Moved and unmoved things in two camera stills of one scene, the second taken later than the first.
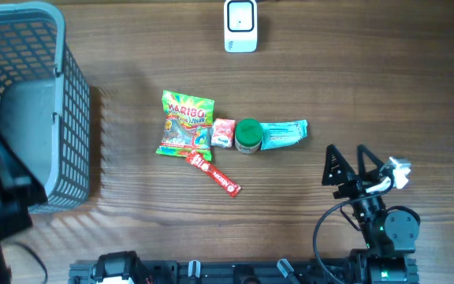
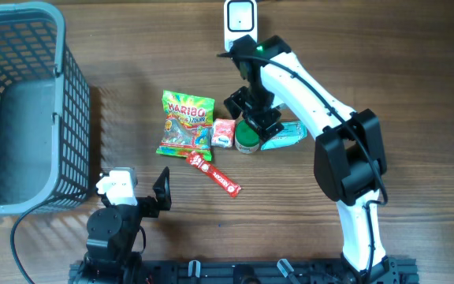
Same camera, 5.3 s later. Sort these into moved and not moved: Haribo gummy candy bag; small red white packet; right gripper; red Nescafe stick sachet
Moved: right gripper
Not moved: small red white packet; red Nescafe stick sachet; Haribo gummy candy bag
